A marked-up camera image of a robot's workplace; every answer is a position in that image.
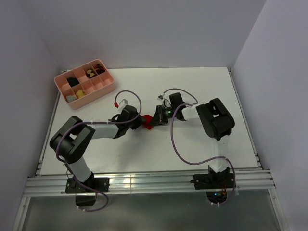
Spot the aluminium front frame rail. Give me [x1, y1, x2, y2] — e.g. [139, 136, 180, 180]
[23, 169, 276, 197]

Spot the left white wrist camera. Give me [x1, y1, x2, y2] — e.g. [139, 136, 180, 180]
[114, 99, 128, 113]

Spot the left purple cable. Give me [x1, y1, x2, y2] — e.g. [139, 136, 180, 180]
[55, 90, 142, 212]

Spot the pink plastic divided organizer box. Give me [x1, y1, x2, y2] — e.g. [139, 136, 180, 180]
[54, 59, 116, 110]

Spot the brown and cream rolled sock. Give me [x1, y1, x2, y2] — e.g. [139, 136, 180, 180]
[86, 69, 97, 79]

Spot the yellow rolled sock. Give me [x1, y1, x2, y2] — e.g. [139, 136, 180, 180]
[75, 90, 87, 99]

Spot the black rolled sock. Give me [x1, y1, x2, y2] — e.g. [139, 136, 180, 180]
[67, 77, 79, 87]

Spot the dark red-black rolled sock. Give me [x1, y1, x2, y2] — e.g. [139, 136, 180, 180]
[94, 64, 105, 75]

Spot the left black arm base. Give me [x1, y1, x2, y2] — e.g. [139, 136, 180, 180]
[64, 178, 110, 212]

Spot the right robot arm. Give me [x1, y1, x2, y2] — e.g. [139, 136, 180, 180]
[148, 92, 235, 188]

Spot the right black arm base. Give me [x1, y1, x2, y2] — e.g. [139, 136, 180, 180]
[190, 168, 236, 206]

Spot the red Santa sock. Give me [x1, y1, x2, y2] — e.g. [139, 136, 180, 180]
[142, 115, 153, 130]

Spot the grey rolled sock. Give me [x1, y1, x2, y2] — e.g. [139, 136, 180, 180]
[66, 95, 76, 103]

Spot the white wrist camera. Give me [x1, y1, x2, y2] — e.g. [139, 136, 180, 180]
[114, 99, 128, 113]
[157, 93, 165, 102]

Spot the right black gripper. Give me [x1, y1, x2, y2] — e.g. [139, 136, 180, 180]
[149, 105, 177, 127]

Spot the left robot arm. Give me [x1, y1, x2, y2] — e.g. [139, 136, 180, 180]
[50, 105, 146, 192]

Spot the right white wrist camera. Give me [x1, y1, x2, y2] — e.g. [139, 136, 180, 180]
[157, 93, 165, 102]

